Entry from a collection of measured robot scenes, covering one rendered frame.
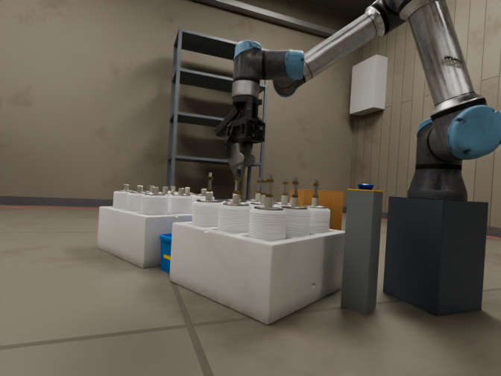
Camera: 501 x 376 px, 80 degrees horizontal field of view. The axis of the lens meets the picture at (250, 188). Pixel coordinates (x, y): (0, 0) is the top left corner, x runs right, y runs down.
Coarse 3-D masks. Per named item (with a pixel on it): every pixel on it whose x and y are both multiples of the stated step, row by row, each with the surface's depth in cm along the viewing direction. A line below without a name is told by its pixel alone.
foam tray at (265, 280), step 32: (192, 256) 85; (224, 256) 76; (256, 256) 69; (288, 256) 71; (320, 256) 83; (192, 288) 84; (224, 288) 76; (256, 288) 69; (288, 288) 72; (320, 288) 84
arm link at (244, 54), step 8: (248, 40) 80; (240, 48) 80; (248, 48) 79; (256, 48) 80; (240, 56) 80; (248, 56) 80; (256, 56) 79; (240, 64) 80; (248, 64) 80; (256, 64) 79; (240, 72) 80; (248, 72) 80; (256, 72) 81; (240, 80) 82; (248, 80) 80; (256, 80) 81
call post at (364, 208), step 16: (352, 192) 79; (368, 192) 76; (352, 208) 78; (368, 208) 76; (352, 224) 78; (368, 224) 76; (352, 240) 78; (368, 240) 75; (352, 256) 78; (368, 256) 75; (352, 272) 78; (368, 272) 75; (352, 288) 78; (368, 288) 76; (352, 304) 78; (368, 304) 76
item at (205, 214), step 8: (200, 208) 88; (208, 208) 88; (216, 208) 89; (192, 216) 91; (200, 216) 88; (208, 216) 88; (216, 216) 89; (192, 224) 91; (200, 224) 88; (208, 224) 88; (216, 224) 89
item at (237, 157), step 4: (232, 144) 82; (236, 144) 82; (232, 148) 82; (236, 148) 82; (232, 152) 82; (236, 152) 82; (240, 152) 81; (232, 156) 83; (236, 156) 82; (240, 156) 80; (228, 160) 83; (232, 160) 83; (236, 160) 82; (240, 160) 80; (232, 164) 83; (236, 164) 82; (232, 168) 83; (236, 168) 84; (236, 172) 84; (236, 176) 84
